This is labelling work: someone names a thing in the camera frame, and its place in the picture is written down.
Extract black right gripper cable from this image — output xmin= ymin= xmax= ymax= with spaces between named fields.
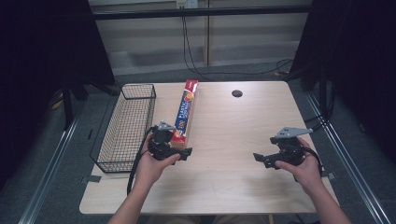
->
xmin=293 ymin=145 xmax=325 ymax=183

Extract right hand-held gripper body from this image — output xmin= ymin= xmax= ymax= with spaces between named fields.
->
xmin=268 ymin=126 xmax=314 ymax=167

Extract long plastic wrap box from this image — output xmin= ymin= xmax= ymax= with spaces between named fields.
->
xmin=169 ymin=78 xmax=200 ymax=151

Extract black horizontal bar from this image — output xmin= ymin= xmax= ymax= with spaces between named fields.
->
xmin=92 ymin=5 xmax=313 ymax=21

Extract metal floor rail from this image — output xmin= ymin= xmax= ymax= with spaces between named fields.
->
xmin=304 ymin=91 xmax=392 ymax=224
xmin=18 ymin=115 xmax=80 ymax=224

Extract black wire basket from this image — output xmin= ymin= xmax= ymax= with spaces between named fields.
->
xmin=89 ymin=82 xmax=158 ymax=175

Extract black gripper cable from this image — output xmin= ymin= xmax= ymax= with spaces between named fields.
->
xmin=293 ymin=145 xmax=325 ymax=183
xmin=126 ymin=125 xmax=157 ymax=196

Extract black floor cable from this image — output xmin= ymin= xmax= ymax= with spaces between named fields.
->
xmin=181 ymin=16 xmax=294 ymax=82

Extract white wall outlet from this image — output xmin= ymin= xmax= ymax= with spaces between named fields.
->
xmin=176 ymin=0 xmax=200 ymax=9

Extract black curtain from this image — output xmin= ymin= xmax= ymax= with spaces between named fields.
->
xmin=288 ymin=0 xmax=396 ymax=166
xmin=0 ymin=0 xmax=117 ymax=190

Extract person's left hand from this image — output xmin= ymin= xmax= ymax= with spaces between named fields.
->
xmin=134 ymin=133 xmax=182 ymax=189

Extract person's right hand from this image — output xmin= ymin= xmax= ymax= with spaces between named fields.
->
xmin=275 ymin=136 xmax=325 ymax=197

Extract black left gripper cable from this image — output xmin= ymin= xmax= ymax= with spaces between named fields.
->
xmin=126 ymin=125 xmax=157 ymax=196

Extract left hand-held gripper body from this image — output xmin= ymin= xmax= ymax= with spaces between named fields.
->
xmin=148 ymin=120 xmax=180 ymax=161

